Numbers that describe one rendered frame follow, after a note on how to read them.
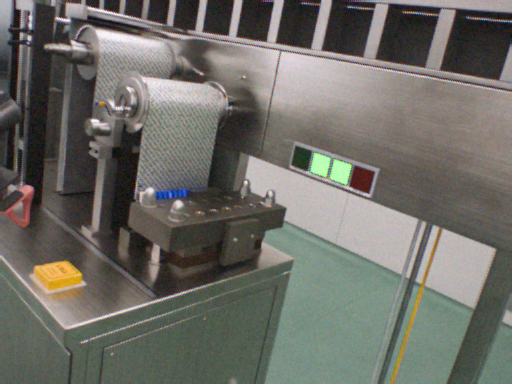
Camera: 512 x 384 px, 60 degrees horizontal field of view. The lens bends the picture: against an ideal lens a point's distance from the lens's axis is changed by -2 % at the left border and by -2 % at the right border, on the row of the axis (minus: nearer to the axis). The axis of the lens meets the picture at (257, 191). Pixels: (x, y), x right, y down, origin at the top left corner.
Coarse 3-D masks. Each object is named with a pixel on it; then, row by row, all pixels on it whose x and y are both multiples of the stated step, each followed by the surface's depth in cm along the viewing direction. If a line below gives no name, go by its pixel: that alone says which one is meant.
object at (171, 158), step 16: (144, 128) 107; (160, 128) 110; (176, 128) 114; (192, 128) 118; (208, 128) 122; (144, 144) 109; (160, 144) 112; (176, 144) 116; (192, 144) 120; (208, 144) 124; (144, 160) 110; (160, 160) 114; (176, 160) 117; (192, 160) 122; (208, 160) 126; (144, 176) 112; (160, 176) 115; (176, 176) 119; (192, 176) 123; (208, 176) 128
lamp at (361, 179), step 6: (360, 168) 106; (354, 174) 107; (360, 174) 106; (366, 174) 105; (372, 174) 104; (354, 180) 107; (360, 180) 106; (366, 180) 105; (354, 186) 107; (360, 186) 106; (366, 186) 105
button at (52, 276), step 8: (48, 264) 92; (56, 264) 93; (64, 264) 94; (40, 272) 89; (48, 272) 89; (56, 272) 90; (64, 272) 91; (72, 272) 91; (40, 280) 89; (48, 280) 87; (56, 280) 88; (64, 280) 89; (72, 280) 90; (80, 280) 92; (48, 288) 87; (56, 288) 88
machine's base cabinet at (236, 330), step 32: (0, 288) 106; (256, 288) 117; (0, 320) 108; (32, 320) 95; (160, 320) 95; (192, 320) 103; (224, 320) 112; (256, 320) 123; (0, 352) 110; (32, 352) 96; (64, 352) 85; (96, 352) 84; (128, 352) 91; (160, 352) 98; (192, 352) 107; (224, 352) 117; (256, 352) 129
